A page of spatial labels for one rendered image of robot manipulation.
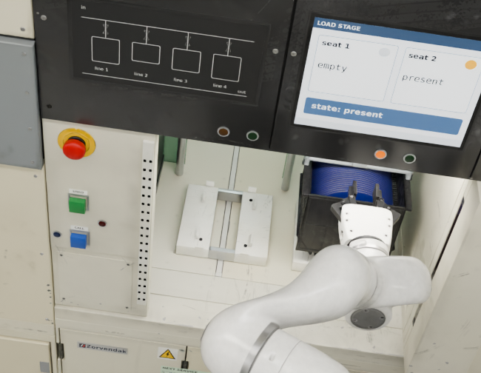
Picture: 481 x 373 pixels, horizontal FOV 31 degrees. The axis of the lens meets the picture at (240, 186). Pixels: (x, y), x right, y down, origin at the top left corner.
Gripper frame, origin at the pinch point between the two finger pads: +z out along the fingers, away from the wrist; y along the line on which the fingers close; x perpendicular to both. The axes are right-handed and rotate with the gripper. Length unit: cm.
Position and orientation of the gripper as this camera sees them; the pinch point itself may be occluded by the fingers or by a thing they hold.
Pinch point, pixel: (365, 193)
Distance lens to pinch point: 177.2
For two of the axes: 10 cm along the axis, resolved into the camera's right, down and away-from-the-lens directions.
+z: 0.8, -6.9, 7.2
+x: 1.1, -7.1, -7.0
